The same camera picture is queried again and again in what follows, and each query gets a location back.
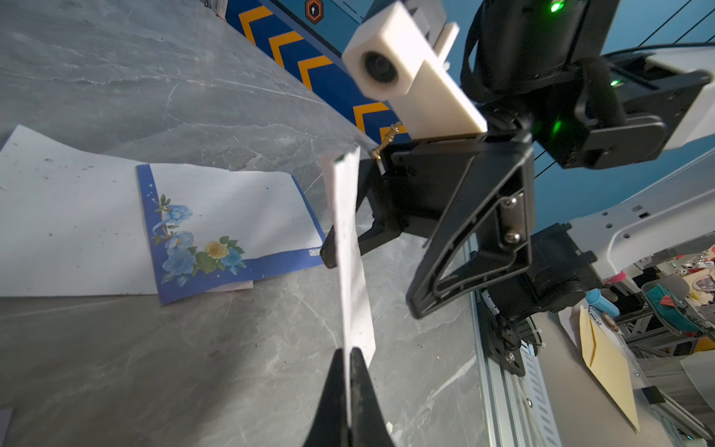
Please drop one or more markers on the green bordered letter paper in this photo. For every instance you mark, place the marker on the green bordered letter paper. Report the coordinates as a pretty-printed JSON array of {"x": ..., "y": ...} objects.
[{"x": 341, "y": 176}]

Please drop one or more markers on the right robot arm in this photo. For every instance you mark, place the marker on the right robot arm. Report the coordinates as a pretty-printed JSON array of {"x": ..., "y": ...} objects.
[{"x": 534, "y": 73}]

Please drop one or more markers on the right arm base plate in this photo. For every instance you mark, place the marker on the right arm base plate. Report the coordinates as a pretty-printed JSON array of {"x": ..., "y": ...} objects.
[{"x": 503, "y": 339}]

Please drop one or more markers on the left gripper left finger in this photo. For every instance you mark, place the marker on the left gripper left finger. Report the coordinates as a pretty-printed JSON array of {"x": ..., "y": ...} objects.
[{"x": 330, "y": 424}]

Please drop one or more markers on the small brass chess piece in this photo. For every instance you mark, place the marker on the small brass chess piece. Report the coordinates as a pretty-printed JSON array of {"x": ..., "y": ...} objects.
[{"x": 387, "y": 138}]

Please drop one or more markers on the blue floral letter paper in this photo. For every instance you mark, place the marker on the blue floral letter paper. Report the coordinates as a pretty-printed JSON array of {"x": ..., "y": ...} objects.
[{"x": 211, "y": 228}]

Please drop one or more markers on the yellow envelope outside cell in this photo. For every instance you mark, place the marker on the yellow envelope outside cell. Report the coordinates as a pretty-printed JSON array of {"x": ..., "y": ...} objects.
[{"x": 608, "y": 365}]

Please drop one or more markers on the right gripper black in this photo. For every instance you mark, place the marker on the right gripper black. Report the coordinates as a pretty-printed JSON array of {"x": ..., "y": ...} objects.
[{"x": 479, "y": 191}]

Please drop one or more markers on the aluminium front rail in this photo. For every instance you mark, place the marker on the aluminium front rail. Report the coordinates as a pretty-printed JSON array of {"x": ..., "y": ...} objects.
[{"x": 517, "y": 410}]

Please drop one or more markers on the plain white paper sheet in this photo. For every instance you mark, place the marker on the plain white paper sheet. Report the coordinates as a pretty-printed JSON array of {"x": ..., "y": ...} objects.
[{"x": 71, "y": 222}]

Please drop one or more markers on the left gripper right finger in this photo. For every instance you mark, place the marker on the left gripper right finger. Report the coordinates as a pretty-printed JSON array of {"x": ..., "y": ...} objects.
[{"x": 367, "y": 425}]

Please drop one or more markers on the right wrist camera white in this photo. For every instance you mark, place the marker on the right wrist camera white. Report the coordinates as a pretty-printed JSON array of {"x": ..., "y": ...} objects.
[{"x": 397, "y": 56}]

